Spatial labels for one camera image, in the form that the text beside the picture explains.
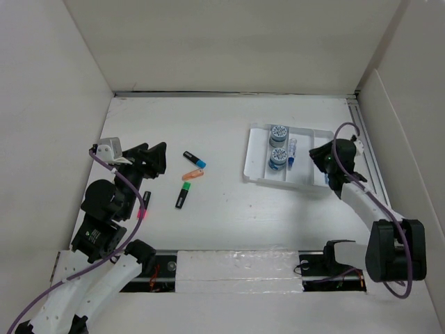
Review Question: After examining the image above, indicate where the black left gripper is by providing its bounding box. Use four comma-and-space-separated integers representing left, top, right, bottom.
116, 141, 166, 218

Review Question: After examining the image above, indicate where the blue spray pen bottle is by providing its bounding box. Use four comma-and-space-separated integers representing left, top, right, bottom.
287, 138, 298, 168

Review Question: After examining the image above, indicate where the small blue cleaning gel jar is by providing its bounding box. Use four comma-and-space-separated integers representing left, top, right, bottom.
268, 148, 288, 171

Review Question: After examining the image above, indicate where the black highlighter with barcode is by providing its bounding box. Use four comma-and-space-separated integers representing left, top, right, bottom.
175, 182, 191, 209

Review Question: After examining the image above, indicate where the large blue cleaning gel jar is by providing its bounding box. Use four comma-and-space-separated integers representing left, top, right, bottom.
269, 125, 289, 148

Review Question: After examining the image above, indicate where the black highlighter blue cap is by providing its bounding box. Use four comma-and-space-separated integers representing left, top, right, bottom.
183, 151, 206, 169

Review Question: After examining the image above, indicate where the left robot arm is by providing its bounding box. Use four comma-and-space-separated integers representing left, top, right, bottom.
8, 137, 167, 333

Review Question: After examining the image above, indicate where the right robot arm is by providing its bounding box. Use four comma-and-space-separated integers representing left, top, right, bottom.
309, 138, 427, 283

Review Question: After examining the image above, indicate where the black highlighter pink cap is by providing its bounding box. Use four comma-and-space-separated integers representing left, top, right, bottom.
137, 191, 152, 219

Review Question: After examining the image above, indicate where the white plastic organizer tray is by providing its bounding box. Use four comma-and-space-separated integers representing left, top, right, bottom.
243, 124, 333, 194

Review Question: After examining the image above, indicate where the white foam block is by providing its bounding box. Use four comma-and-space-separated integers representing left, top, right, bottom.
175, 249, 302, 294

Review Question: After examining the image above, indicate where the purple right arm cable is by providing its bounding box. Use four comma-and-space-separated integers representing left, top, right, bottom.
330, 122, 416, 299

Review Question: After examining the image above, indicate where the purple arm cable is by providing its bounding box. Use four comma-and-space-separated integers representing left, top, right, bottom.
6, 148, 149, 334
330, 122, 416, 299

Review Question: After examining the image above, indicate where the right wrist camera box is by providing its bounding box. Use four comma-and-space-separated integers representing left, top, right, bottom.
350, 135, 364, 157

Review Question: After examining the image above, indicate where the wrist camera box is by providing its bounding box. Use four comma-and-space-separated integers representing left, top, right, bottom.
96, 137, 122, 162
350, 135, 364, 157

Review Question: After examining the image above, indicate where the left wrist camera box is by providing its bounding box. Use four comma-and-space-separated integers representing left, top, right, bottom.
96, 137, 122, 162

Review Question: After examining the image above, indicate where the aluminium rail right side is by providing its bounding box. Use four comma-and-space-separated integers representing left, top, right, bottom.
346, 96, 391, 209

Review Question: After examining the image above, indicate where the aluminium rail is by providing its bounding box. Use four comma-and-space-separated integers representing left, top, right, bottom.
114, 90, 357, 99
346, 96, 391, 209

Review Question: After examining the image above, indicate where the aluminium rail at back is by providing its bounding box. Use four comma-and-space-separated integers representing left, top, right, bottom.
114, 90, 357, 99

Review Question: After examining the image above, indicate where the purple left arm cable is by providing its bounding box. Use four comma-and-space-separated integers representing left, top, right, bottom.
6, 148, 149, 334

